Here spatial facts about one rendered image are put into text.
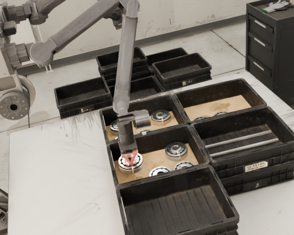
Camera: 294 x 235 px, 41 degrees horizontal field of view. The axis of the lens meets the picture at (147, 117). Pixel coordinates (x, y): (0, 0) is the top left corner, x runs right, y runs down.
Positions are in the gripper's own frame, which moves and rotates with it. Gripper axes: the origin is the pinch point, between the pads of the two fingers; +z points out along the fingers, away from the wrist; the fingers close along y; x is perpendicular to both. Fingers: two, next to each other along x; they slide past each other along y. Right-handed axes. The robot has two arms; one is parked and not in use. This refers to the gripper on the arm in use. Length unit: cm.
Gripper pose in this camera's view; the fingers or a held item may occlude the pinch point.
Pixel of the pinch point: (129, 158)
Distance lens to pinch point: 160.9
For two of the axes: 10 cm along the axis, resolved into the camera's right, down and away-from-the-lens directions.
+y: -2.0, -5.5, 8.1
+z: 0.8, 8.1, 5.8
